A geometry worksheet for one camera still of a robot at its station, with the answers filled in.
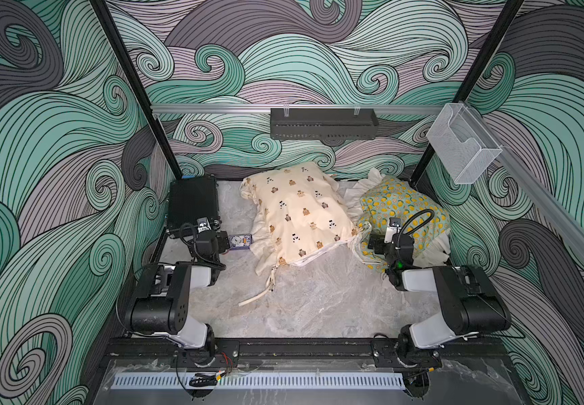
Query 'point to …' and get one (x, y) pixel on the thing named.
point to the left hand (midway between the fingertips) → (207, 233)
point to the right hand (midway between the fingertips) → (383, 231)
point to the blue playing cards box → (240, 241)
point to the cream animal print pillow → (294, 212)
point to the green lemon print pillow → (372, 199)
